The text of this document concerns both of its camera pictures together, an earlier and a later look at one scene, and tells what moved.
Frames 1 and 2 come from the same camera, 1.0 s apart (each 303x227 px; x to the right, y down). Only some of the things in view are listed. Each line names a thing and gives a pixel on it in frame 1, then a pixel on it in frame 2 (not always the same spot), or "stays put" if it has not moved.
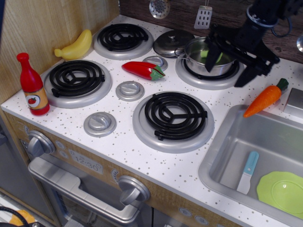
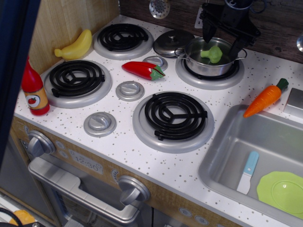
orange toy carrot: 265,97 stays put
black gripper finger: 214,52 -> 209,28
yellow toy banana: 76,49 stays put
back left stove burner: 123,41 stays put
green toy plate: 283,190 stays put
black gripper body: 244,45 -> 237,22
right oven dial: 133,190 stays put
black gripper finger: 249,73 -> 240,43
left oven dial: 39,144 stays put
